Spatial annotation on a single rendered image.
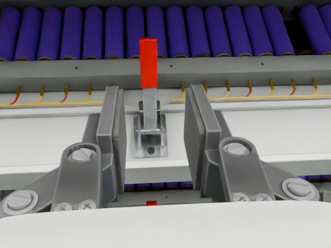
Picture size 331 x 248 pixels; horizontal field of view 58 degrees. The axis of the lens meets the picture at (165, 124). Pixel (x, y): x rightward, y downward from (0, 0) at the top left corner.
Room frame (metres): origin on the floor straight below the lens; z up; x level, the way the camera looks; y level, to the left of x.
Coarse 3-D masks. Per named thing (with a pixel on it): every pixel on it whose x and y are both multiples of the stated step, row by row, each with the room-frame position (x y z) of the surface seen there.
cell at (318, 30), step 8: (304, 8) 0.32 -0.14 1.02; (312, 8) 0.31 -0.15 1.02; (304, 16) 0.31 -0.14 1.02; (312, 16) 0.30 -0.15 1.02; (304, 24) 0.30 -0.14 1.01; (312, 24) 0.30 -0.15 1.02; (320, 24) 0.29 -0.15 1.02; (312, 32) 0.29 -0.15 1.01; (320, 32) 0.28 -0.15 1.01; (312, 40) 0.28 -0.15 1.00; (320, 40) 0.27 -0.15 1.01; (328, 40) 0.27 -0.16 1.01; (312, 48) 0.28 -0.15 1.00; (320, 48) 0.27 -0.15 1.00; (328, 48) 0.26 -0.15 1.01
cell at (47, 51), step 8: (48, 8) 0.29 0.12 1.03; (56, 8) 0.30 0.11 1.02; (48, 16) 0.28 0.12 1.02; (56, 16) 0.29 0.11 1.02; (48, 24) 0.27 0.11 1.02; (56, 24) 0.28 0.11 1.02; (48, 32) 0.26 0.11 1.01; (56, 32) 0.27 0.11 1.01; (40, 40) 0.26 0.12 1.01; (48, 40) 0.25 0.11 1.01; (56, 40) 0.26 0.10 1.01; (40, 48) 0.25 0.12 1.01; (48, 48) 0.25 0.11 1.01; (56, 48) 0.25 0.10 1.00; (40, 56) 0.24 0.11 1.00; (48, 56) 0.24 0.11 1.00; (56, 56) 0.24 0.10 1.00
